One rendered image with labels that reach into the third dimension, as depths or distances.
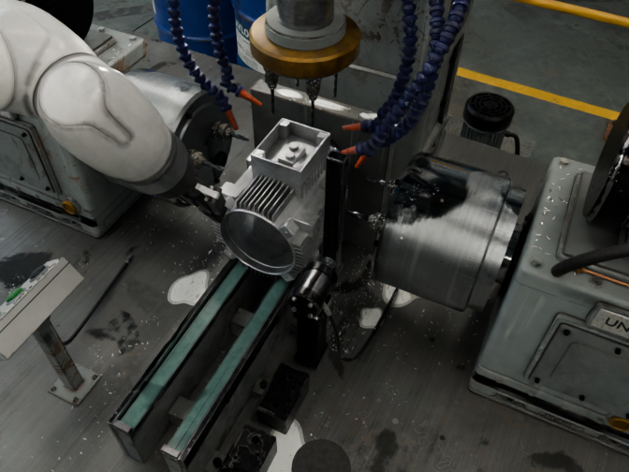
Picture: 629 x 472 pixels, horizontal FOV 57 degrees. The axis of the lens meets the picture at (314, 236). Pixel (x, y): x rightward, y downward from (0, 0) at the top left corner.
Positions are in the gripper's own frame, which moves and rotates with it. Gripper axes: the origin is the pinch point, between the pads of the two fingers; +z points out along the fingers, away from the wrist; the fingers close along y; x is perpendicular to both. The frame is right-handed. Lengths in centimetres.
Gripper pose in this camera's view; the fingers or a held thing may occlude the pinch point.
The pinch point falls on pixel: (213, 209)
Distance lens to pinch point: 99.9
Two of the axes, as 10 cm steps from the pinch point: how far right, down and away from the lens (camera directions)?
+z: 2.0, 2.5, 9.5
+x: -3.8, 9.1, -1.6
